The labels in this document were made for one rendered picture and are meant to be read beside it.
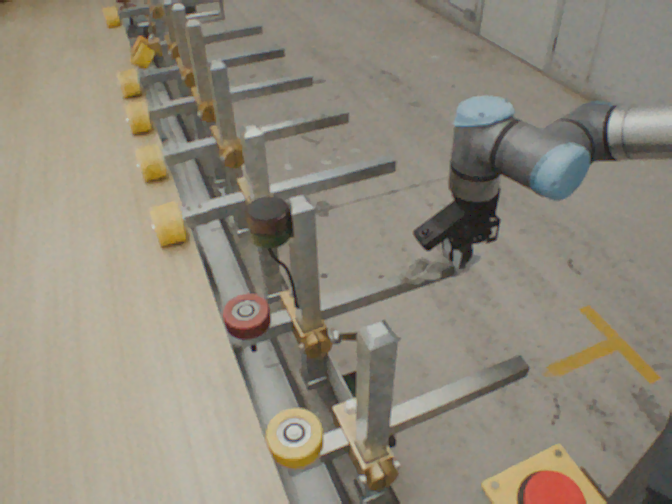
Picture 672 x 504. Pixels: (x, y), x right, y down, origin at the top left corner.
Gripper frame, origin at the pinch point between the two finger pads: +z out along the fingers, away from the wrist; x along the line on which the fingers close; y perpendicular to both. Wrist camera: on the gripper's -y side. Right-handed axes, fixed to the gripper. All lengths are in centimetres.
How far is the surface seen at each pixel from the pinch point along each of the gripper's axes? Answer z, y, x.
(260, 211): -31.3, -37.3, -4.5
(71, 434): -9, -72, -13
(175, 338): -8, -54, -1
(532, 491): -41, -32, -54
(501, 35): 77, 234, 278
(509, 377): -0.9, -5.0, -26.6
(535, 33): 63, 234, 239
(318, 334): -4.8, -31.5, -7.4
